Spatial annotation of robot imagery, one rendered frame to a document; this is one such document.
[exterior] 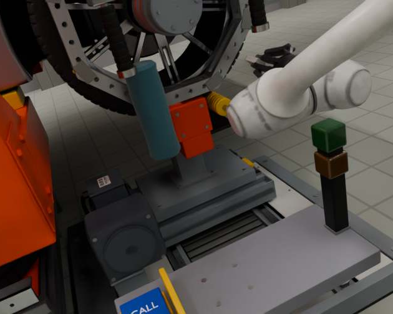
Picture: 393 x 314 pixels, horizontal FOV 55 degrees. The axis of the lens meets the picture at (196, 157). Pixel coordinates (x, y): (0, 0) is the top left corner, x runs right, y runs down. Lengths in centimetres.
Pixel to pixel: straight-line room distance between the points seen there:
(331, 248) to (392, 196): 91
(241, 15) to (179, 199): 63
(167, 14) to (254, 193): 73
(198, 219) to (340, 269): 75
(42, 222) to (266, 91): 48
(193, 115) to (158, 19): 34
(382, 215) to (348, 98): 77
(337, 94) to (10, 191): 63
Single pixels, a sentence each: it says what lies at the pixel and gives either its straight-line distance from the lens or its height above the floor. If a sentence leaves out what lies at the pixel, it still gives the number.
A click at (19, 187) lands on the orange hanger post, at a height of 66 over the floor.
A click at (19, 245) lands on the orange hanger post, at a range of 80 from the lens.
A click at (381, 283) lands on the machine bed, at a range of 118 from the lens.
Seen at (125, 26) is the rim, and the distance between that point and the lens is 117.
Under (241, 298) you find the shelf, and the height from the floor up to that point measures 45.
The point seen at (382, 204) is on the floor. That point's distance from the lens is 154.
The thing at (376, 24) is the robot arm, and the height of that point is 79.
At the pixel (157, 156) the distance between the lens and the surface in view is 103.
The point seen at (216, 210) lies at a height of 15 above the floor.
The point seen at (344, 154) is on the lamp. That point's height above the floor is 61.
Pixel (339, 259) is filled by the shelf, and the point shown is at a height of 45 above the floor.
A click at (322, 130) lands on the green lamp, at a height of 66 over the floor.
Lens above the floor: 93
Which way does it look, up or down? 27 degrees down
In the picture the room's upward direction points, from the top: 16 degrees counter-clockwise
